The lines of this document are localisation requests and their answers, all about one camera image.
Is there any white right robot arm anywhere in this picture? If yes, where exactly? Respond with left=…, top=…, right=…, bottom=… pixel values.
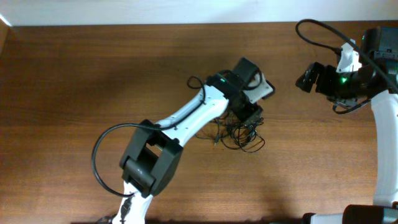
left=295, top=27, right=397, bottom=223

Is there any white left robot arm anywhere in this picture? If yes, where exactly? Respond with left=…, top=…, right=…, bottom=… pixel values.
left=112, top=58, right=275, bottom=223

